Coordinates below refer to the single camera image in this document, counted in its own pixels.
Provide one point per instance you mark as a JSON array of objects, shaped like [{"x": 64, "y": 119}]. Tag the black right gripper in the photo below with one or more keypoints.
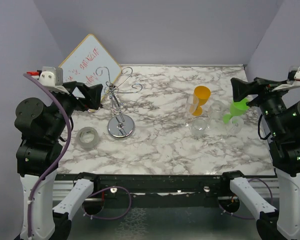
[{"x": 241, "y": 88}]

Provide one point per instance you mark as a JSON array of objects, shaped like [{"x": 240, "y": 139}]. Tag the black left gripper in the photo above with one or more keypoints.
[{"x": 92, "y": 98}]

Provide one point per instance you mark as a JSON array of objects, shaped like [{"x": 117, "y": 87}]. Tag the clear wine glass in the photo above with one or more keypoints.
[
  {"x": 190, "y": 107},
  {"x": 232, "y": 127},
  {"x": 198, "y": 128},
  {"x": 216, "y": 111}
]

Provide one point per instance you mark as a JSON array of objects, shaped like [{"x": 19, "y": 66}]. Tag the orange plastic wine glass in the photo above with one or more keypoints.
[{"x": 203, "y": 93}]

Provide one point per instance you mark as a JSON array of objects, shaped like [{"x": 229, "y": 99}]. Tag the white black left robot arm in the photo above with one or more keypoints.
[{"x": 45, "y": 137}]

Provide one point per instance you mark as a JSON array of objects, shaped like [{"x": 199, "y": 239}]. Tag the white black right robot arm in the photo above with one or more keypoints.
[{"x": 272, "y": 223}]

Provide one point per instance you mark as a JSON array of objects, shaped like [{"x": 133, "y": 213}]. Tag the green plastic wine glass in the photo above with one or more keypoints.
[{"x": 236, "y": 109}]

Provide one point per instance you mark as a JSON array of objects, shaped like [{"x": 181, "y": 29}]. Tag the chrome wine glass rack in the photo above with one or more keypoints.
[{"x": 120, "y": 126}]

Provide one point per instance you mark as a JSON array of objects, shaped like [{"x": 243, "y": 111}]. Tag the yellow framed whiteboard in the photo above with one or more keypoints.
[{"x": 90, "y": 63}]

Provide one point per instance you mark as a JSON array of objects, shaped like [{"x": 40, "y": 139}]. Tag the clear tape roll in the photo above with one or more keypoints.
[{"x": 87, "y": 137}]

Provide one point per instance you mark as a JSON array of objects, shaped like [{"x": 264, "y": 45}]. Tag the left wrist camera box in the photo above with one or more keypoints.
[{"x": 51, "y": 76}]

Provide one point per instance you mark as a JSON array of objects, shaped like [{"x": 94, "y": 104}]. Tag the black metal base rail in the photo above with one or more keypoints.
[{"x": 151, "y": 191}]

